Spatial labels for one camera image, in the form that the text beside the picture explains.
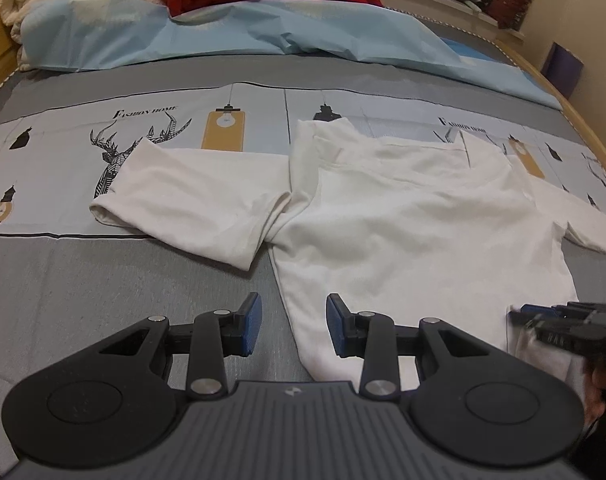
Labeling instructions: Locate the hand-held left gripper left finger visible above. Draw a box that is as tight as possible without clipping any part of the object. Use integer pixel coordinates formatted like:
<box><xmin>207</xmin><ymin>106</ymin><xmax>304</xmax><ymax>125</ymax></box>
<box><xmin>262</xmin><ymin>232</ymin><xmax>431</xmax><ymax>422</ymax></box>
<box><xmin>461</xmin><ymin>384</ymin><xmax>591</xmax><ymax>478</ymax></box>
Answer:
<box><xmin>90</xmin><ymin>292</ymin><xmax>262</xmax><ymax>402</ymax></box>

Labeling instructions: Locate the grey printed bed sheet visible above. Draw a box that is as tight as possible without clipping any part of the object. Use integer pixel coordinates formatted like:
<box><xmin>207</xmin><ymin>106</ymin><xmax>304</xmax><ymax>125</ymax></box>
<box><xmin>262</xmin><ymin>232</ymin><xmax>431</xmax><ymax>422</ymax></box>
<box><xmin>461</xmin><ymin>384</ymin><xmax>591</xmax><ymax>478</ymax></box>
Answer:
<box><xmin>0</xmin><ymin>50</ymin><xmax>606</xmax><ymax>441</ymax></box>

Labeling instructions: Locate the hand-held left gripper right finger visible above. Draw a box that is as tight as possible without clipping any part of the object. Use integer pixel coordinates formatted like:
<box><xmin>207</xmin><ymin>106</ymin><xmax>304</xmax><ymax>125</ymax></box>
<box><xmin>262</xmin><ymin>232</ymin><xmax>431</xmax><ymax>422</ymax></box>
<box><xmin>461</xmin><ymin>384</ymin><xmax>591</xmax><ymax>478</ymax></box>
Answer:
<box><xmin>326</xmin><ymin>294</ymin><xmax>498</xmax><ymax>402</ymax></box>

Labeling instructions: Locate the white window sill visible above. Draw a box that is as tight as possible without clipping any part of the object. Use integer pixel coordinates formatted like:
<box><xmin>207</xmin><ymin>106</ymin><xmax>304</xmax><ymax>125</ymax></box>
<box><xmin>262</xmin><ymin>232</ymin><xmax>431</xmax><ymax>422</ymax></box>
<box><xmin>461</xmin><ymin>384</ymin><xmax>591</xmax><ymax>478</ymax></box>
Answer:
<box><xmin>365</xmin><ymin>0</ymin><xmax>527</xmax><ymax>42</ymax></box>

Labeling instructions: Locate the white t-shirt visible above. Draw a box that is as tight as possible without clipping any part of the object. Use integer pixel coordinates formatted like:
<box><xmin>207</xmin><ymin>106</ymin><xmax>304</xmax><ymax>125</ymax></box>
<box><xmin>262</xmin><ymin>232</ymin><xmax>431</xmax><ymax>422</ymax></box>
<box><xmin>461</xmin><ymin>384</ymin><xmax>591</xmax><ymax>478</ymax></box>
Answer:
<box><xmin>89</xmin><ymin>119</ymin><xmax>606</xmax><ymax>383</ymax></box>

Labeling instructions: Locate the purple box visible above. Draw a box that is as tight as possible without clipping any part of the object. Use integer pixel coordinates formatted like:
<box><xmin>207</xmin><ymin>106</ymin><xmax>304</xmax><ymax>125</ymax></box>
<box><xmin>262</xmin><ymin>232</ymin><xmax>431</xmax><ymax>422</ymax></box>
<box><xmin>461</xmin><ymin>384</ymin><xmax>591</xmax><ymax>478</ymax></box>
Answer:
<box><xmin>540</xmin><ymin>42</ymin><xmax>584</xmax><ymax>99</ymax></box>

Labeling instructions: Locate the light blue quilt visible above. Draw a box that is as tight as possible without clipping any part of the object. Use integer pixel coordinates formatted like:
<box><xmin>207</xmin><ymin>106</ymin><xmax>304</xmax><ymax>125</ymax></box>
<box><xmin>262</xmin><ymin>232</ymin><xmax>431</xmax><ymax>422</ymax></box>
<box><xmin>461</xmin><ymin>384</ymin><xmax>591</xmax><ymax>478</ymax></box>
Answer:
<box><xmin>20</xmin><ymin>0</ymin><xmax>566</xmax><ymax>111</ymax></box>

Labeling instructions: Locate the person's right hand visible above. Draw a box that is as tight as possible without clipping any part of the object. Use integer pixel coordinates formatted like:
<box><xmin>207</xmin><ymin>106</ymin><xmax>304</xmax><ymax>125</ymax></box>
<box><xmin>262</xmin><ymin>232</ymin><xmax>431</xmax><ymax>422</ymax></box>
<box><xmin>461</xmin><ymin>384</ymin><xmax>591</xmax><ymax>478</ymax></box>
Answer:
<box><xmin>583</xmin><ymin>358</ymin><xmax>606</xmax><ymax>433</ymax></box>

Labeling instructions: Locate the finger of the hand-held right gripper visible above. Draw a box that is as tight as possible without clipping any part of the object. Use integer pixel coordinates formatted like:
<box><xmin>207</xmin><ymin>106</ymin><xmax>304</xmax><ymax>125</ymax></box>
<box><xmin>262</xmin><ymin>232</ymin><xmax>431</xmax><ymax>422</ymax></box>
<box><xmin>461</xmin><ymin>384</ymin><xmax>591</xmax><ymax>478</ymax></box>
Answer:
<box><xmin>535</xmin><ymin>321</ymin><xmax>606</xmax><ymax>359</ymax></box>
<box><xmin>510</xmin><ymin>301</ymin><xmax>606</xmax><ymax>330</ymax></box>

